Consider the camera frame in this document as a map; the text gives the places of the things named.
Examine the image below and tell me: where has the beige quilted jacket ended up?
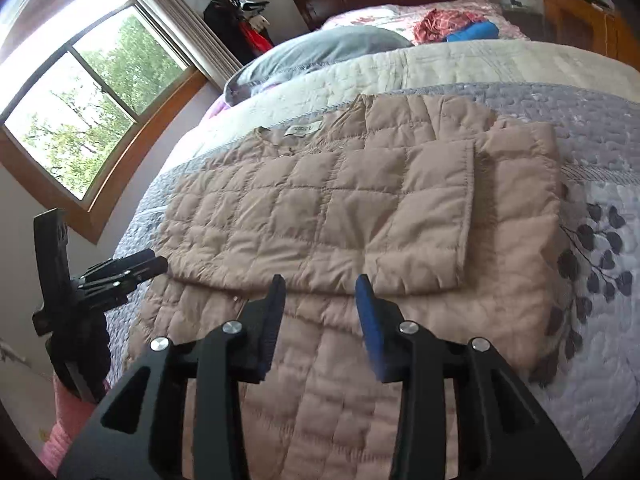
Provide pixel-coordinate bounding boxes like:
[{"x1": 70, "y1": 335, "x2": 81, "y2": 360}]
[{"x1": 129, "y1": 94, "x2": 560, "y2": 479}]

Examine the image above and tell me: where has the pink sleeved left forearm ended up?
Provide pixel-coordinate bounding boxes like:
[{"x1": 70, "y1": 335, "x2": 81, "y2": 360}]
[{"x1": 39, "y1": 375, "x2": 96, "y2": 476}]

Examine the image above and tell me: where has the wooden framed side window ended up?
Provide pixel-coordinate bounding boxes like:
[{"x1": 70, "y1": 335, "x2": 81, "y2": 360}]
[{"x1": 1, "y1": 0, "x2": 207, "y2": 244}]

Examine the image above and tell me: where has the white pleated curtain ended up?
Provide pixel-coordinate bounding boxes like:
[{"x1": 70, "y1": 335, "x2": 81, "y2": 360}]
[{"x1": 137, "y1": 0, "x2": 241, "y2": 90}]

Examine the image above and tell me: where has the grey floral quilted bedspread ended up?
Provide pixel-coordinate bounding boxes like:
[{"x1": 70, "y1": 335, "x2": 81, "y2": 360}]
[{"x1": 108, "y1": 40, "x2": 639, "y2": 472}]

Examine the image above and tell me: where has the grey blue pillow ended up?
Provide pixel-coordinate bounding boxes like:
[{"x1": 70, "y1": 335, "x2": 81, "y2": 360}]
[{"x1": 224, "y1": 25, "x2": 412, "y2": 106}]

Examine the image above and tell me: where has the blue folded cloth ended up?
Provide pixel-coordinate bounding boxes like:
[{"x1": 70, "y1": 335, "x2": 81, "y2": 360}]
[{"x1": 446, "y1": 21, "x2": 499, "y2": 42}]

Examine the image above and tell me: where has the dark wooden nightstand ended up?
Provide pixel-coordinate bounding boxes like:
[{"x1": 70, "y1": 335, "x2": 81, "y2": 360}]
[{"x1": 502, "y1": 6, "x2": 547, "y2": 41}]

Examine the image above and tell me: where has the red patterned cloth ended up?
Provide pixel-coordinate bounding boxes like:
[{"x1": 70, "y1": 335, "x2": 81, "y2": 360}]
[{"x1": 413, "y1": 9, "x2": 485, "y2": 44}]

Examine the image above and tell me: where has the orange wooden cabinet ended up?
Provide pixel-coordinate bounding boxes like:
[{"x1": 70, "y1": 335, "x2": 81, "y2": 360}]
[{"x1": 542, "y1": 0, "x2": 639, "y2": 70}]

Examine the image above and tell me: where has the pink floral bed sheet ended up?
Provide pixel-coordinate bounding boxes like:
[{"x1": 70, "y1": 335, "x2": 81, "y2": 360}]
[{"x1": 321, "y1": 0, "x2": 529, "y2": 44}]

